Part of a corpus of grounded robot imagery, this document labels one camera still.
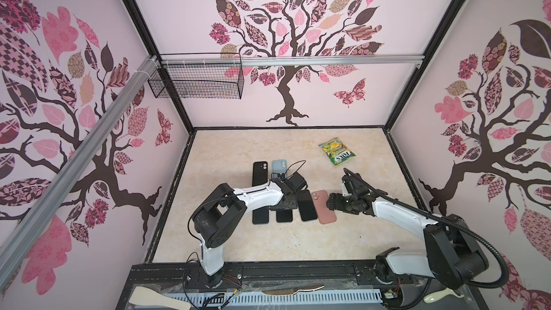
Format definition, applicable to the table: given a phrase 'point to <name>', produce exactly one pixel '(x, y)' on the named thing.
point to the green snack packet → (337, 152)
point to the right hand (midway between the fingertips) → (334, 202)
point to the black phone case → (260, 173)
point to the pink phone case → (324, 214)
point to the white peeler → (441, 294)
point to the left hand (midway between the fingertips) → (286, 206)
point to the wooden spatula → (144, 295)
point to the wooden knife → (290, 291)
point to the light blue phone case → (278, 166)
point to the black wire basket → (197, 81)
